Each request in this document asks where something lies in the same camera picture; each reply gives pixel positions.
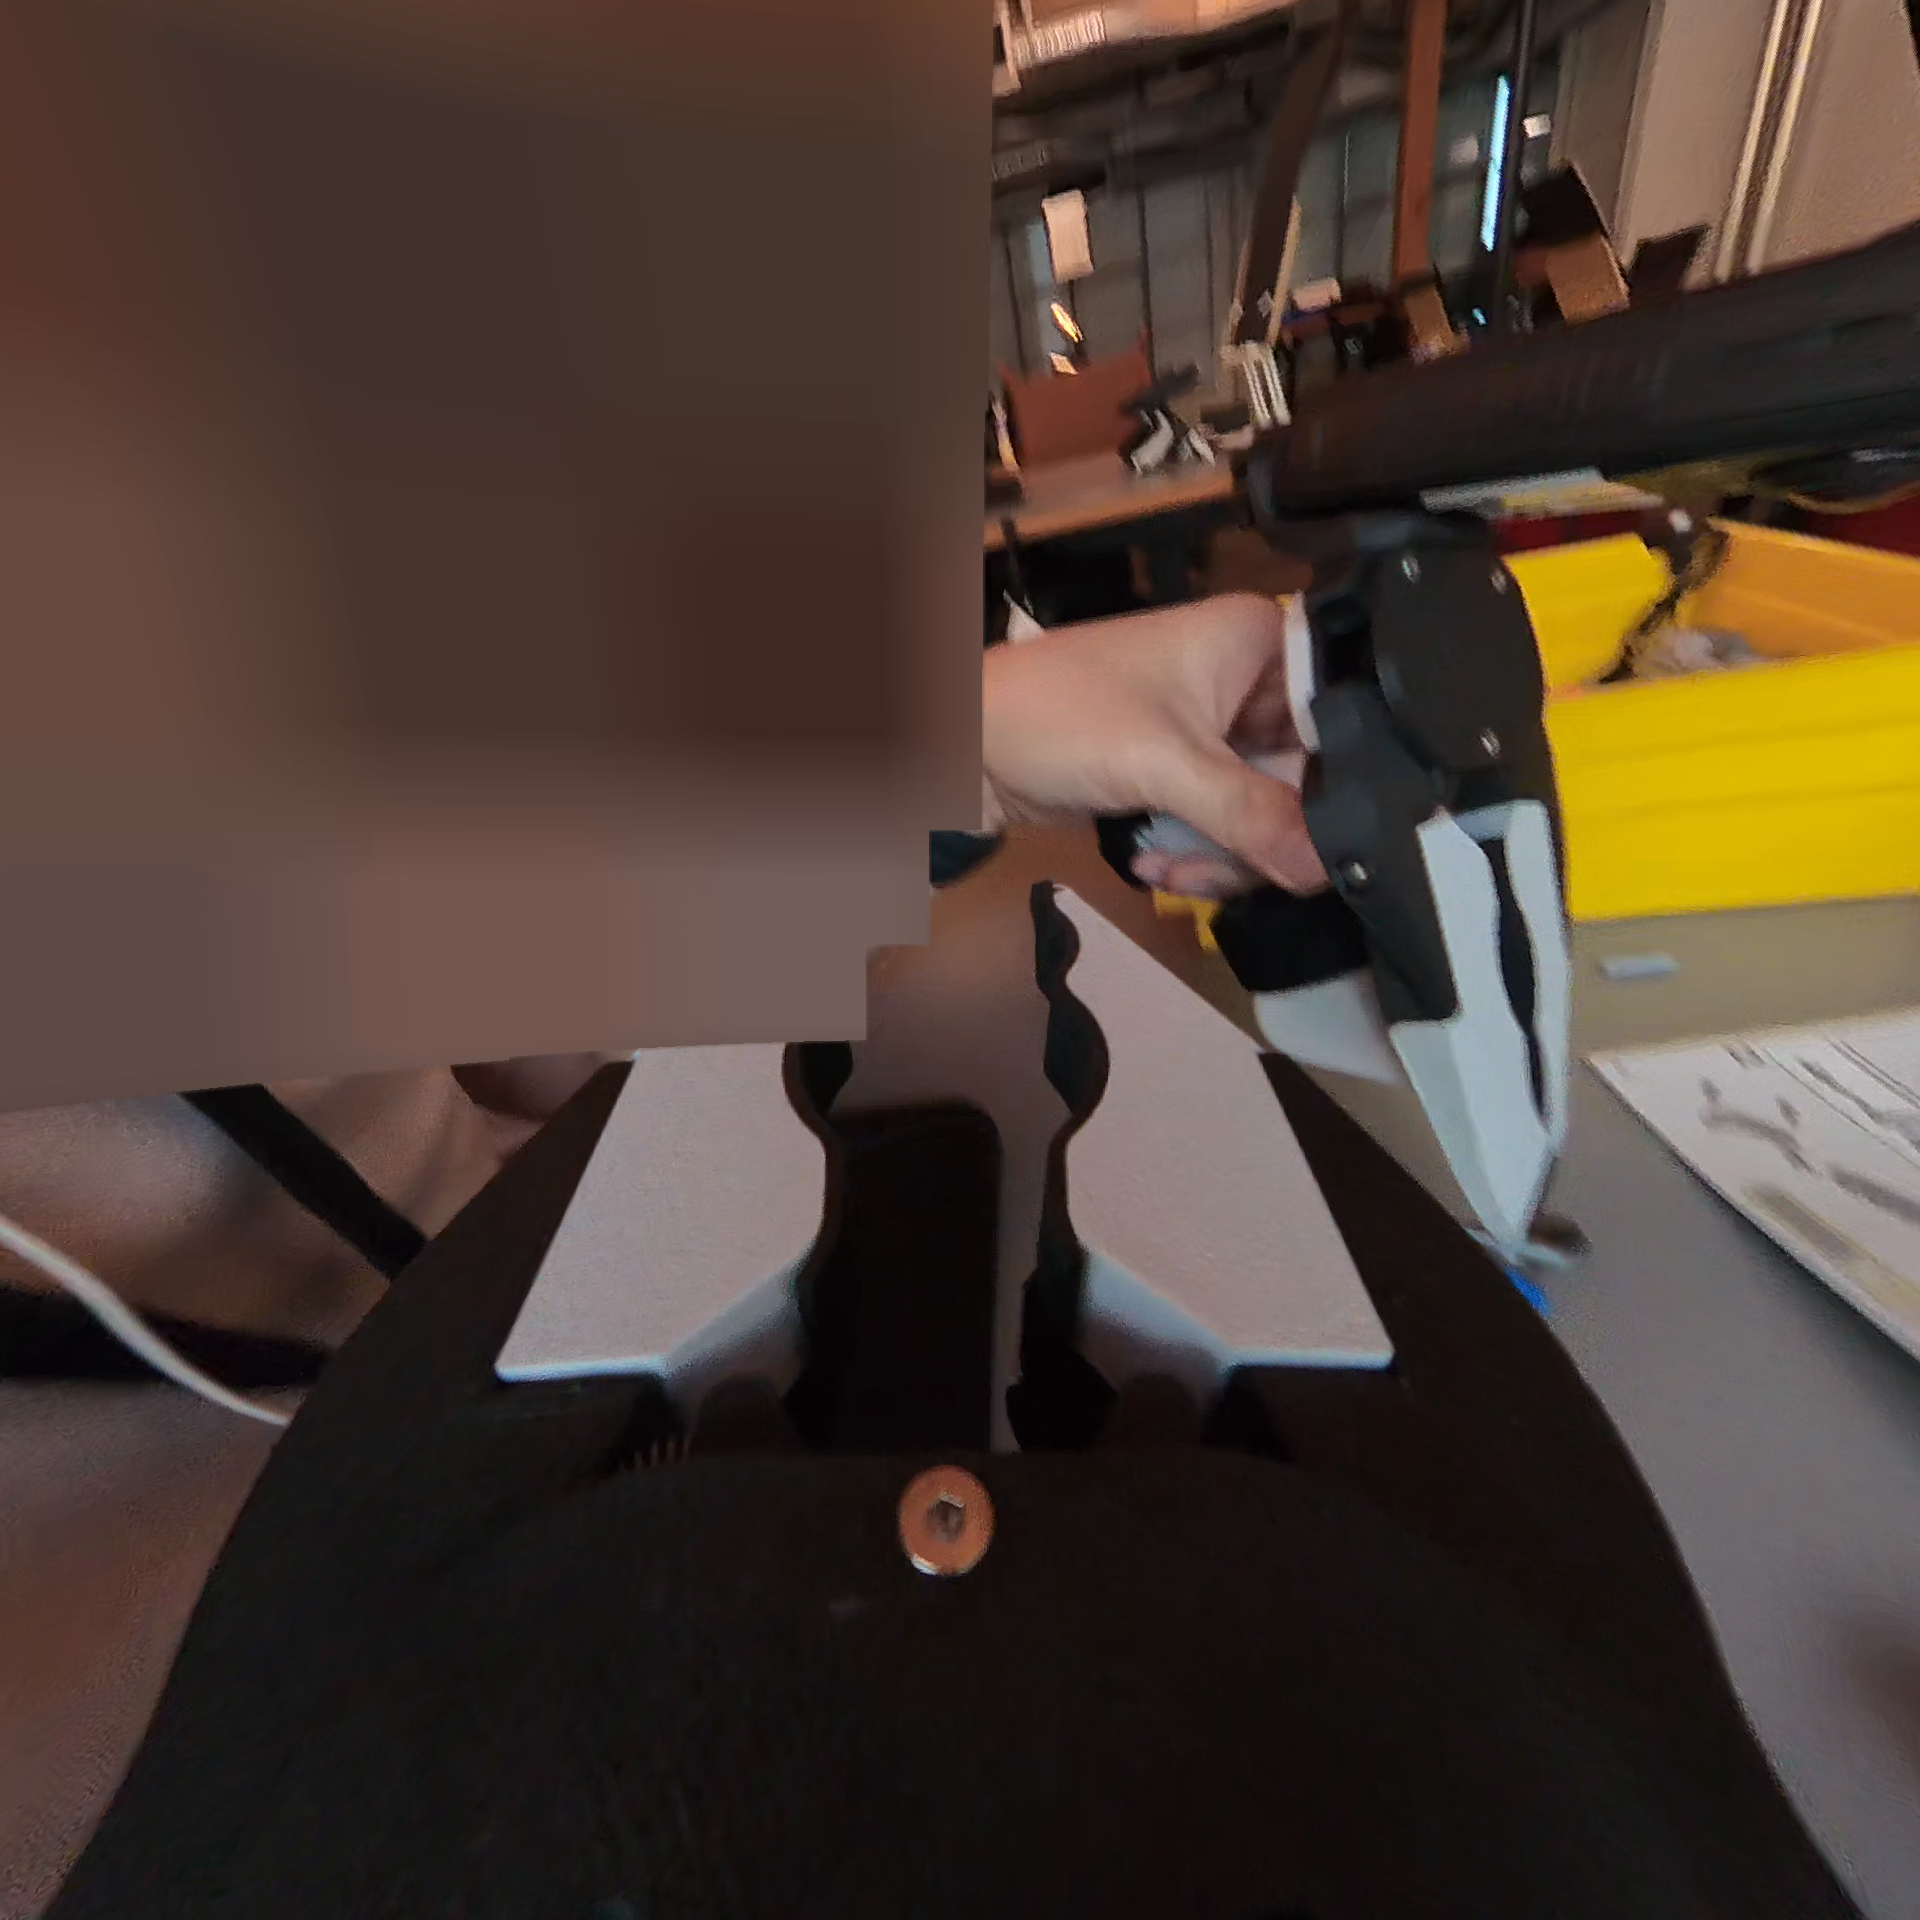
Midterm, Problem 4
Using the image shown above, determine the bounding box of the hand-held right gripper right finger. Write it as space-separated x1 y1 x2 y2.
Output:
1009 883 1394 1452

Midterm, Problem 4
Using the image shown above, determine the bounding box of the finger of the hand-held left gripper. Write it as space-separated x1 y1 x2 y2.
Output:
1497 801 1574 1150
1392 815 1557 1259

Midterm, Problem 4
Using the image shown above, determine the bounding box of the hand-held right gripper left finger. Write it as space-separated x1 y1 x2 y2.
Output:
497 1044 860 1403

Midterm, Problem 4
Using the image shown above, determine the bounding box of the small blue brick piece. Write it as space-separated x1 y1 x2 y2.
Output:
1500 1219 1594 1316

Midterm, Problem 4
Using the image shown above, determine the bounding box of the person's left hand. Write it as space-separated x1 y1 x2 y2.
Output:
984 593 1332 903

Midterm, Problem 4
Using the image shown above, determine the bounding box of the yellow plastic bin with parts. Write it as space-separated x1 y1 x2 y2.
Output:
1500 516 1920 923

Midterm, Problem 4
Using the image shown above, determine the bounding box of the black padded bar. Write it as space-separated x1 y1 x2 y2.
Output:
1242 224 1920 524

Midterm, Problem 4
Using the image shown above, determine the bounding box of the instruction booklet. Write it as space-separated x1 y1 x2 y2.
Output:
1587 1009 1920 1361

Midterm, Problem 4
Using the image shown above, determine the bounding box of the background work table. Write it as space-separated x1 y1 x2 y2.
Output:
984 456 1251 554

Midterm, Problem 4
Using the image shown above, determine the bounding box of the brown cardboard box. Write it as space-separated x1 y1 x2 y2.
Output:
996 348 1161 471

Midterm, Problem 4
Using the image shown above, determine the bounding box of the black cable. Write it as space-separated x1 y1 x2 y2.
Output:
1611 511 1741 684

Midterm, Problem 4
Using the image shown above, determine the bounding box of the black strap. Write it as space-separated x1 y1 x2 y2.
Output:
0 1083 434 1390

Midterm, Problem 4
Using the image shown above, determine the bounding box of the white cable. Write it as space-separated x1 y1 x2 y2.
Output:
0 1212 298 1432

